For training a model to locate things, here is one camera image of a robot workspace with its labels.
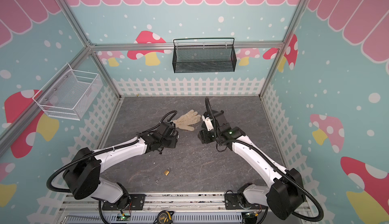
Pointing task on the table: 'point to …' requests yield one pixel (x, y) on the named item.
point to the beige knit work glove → (184, 121)
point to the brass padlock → (166, 172)
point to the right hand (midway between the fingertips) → (202, 133)
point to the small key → (156, 181)
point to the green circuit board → (123, 217)
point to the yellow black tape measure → (164, 217)
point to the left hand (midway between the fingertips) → (174, 142)
